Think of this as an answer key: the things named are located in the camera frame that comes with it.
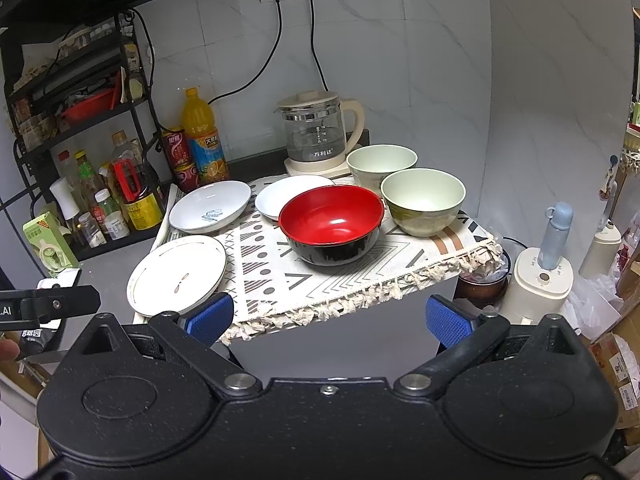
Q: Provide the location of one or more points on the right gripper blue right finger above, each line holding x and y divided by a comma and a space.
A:
450, 321

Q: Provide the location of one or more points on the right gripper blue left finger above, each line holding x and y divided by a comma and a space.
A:
205, 323

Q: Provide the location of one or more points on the white gold-rimmed plate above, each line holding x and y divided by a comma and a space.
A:
177, 276

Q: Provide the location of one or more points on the white Sweet Bakery plate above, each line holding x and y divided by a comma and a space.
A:
210, 208

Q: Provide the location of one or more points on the pale green bowl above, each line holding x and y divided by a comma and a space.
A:
371, 164
423, 201

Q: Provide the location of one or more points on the red and black bowl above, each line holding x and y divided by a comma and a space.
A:
332, 225

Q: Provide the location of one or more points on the person's left hand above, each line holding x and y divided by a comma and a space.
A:
9, 350

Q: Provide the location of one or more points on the brown pot under table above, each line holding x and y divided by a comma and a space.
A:
485, 290

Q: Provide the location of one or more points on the patterned fringed tablecloth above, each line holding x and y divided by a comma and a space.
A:
273, 289

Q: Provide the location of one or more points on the green carton box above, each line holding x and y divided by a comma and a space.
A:
44, 236

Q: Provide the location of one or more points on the cream countertop appliance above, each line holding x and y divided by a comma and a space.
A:
533, 291

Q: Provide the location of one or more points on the white cap spray bottle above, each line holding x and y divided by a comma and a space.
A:
70, 209

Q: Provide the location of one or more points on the small white lidded jar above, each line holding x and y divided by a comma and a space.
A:
116, 225

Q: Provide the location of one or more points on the dark soy sauce bottle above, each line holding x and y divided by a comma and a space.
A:
135, 187

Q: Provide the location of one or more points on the green cap sauce bottle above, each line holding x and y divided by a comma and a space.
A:
91, 183

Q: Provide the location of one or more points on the light blue thermos bottle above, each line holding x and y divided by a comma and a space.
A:
560, 219

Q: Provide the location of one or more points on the cardboard box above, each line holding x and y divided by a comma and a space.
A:
617, 355

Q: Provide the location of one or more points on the upper red drink can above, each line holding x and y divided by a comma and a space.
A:
176, 148

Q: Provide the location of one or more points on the black metal shelf rack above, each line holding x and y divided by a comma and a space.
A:
105, 56

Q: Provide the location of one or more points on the cream kettle base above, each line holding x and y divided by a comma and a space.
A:
334, 167

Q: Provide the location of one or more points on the orange juice bottle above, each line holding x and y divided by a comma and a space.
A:
199, 125

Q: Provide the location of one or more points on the red plastic basket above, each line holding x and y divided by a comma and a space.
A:
90, 107

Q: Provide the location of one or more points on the glass electric kettle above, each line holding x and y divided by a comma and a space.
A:
319, 125

